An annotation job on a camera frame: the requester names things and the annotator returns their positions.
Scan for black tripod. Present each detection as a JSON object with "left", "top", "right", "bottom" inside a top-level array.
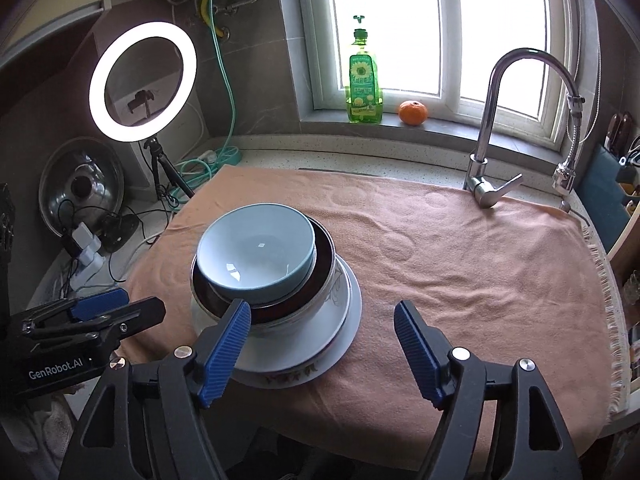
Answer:
[{"left": 142, "top": 137, "right": 196, "bottom": 206}]

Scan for green dish soap bottle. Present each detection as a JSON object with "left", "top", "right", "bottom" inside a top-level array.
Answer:
[{"left": 344, "top": 15, "right": 383, "bottom": 124}]

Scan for large steel bowl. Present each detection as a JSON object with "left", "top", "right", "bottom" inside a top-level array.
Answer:
[{"left": 190, "top": 217, "right": 347, "bottom": 346}]

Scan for brown towel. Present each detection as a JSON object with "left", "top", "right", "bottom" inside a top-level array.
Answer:
[{"left": 117, "top": 162, "right": 626, "bottom": 480}]

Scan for light blue ceramic bowl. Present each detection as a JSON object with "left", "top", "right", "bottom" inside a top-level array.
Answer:
[{"left": 196, "top": 203, "right": 317, "bottom": 306}]

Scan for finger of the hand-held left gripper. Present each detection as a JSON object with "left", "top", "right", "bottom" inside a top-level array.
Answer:
[
  {"left": 22, "top": 287, "right": 130, "bottom": 335},
  {"left": 85, "top": 297, "right": 166, "bottom": 357}
]

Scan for brown handled knife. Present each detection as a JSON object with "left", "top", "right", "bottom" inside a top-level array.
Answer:
[
  {"left": 605, "top": 114, "right": 621, "bottom": 154},
  {"left": 617, "top": 112, "right": 634, "bottom": 158}
]

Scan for flexible faucet sprayer hose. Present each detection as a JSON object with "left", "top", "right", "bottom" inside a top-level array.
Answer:
[{"left": 551, "top": 95, "right": 586, "bottom": 196}]

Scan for large pink floral plate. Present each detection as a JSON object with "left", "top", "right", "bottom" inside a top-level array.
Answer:
[{"left": 191, "top": 260, "right": 363, "bottom": 390}]

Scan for chrome kitchen faucet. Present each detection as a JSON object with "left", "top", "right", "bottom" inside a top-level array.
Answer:
[{"left": 462, "top": 48, "right": 583, "bottom": 209}]

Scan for green hose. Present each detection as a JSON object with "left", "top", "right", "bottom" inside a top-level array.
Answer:
[{"left": 170, "top": 0, "right": 244, "bottom": 197}]

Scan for white power adapter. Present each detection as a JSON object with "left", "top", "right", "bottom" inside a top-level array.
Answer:
[
  {"left": 79, "top": 247, "right": 104, "bottom": 275},
  {"left": 71, "top": 225, "right": 104, "bottom": 252}
]

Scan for orange tangerine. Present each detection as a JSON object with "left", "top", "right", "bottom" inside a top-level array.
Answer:
[{"left": 398, "top": 100, "right": 429, "bottom": 126}]

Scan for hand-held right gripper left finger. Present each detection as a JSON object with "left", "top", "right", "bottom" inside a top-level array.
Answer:
[{"left": 72, "top": 299, "right": 252, "bottom": 480}]

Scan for black handled scissors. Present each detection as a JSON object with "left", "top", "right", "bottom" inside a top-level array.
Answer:
[{"left": 620, "top": 135, "right": 640, "bottom": 168}]

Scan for black round stand base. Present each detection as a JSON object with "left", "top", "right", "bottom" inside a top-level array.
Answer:
[{"left": 102, "top": 214, "right": 141, "bottom": 254}]

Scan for white framed window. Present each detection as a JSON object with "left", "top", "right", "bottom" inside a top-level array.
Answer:
[{"left": 295, "top": 0, "right": 583, "bottom": 151}]

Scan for white ring light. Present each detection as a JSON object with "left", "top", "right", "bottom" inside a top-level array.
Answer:
[{"left": 89, "top": 21, "right": 198, "bottom": 142}]

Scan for blue knife holder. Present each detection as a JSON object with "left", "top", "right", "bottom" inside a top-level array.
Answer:
[{"left": 580, "top": 142, "right": 640, "bottom": 256}]

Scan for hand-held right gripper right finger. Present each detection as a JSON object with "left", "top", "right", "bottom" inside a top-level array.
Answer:
[{"left": 393, "top": 301, "right": 583, "bottom": 480}]

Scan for steel pot lid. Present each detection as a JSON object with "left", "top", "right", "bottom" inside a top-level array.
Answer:
[{"left": 39, "top": 136, "right": 125, "bottom": 238}]

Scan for wooden shelf unit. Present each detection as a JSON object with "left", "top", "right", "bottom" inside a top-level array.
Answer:
[{"left": 597, "top": 220, "right": 640, "bottom": 426}]

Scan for white leaf print plate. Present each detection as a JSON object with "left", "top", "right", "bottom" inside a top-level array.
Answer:
[{"left": 192, "top": 255, "right": 352, "bottom": 370}]

